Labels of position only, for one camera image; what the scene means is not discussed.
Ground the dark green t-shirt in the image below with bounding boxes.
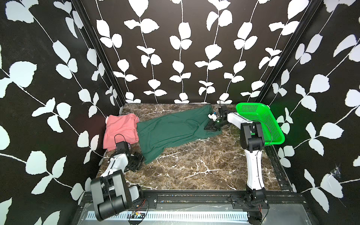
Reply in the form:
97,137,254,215
137,105,222,164

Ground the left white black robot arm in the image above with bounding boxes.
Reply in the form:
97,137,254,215
91,141,144,221

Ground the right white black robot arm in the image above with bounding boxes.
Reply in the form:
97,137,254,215
204,106,266,208

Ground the pink folded t-shirt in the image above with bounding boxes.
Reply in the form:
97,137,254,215
103,113,139,151

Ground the small electronics board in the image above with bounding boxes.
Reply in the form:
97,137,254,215
128,211,147,221

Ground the green plastic basket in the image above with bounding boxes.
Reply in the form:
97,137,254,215
235,102,286,146

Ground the black front aluminium rail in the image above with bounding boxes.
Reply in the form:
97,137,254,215
80,190,306,210

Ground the white slotted cable duct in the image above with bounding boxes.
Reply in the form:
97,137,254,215
84,210,249,223

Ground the black right side rail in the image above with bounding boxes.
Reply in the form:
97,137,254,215
265,146,293,192

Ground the black corner frame post left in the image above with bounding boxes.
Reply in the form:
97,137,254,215
71,0,126,109

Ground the black corner frame post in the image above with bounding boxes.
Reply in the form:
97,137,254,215
255,0,322,103
71,0,126,109

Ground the black corner frame post right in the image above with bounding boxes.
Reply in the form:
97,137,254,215
255,0,322,103

